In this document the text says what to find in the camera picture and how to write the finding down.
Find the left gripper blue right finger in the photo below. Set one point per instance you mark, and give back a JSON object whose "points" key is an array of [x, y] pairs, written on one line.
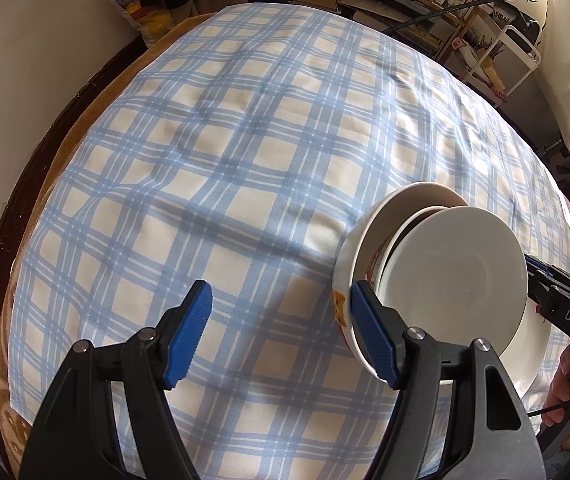
{"points": [[489, 435]]}

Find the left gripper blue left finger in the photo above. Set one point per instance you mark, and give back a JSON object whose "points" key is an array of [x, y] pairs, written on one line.
{"points": [[75, 434]]}

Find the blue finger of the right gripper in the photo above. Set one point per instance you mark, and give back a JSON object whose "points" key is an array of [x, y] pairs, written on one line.
{"points": [[548, 286]]}

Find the large cherry plate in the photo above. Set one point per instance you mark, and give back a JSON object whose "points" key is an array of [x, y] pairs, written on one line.
{"points": [[525, 346]]}

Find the plain white bowl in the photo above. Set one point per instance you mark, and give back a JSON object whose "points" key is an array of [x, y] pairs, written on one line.
{"points": [[461, 256]]}

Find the white rolling cart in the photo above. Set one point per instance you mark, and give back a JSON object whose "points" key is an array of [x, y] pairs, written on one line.
{"points": [[495, 57]]}

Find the long dark reaching pole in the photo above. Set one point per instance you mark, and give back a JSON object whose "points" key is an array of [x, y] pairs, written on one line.
{"points": [[437, 13]]}

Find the blue plaid tablecloth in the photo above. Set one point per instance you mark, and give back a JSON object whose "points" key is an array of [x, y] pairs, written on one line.
{"points": [[242, 156]]}

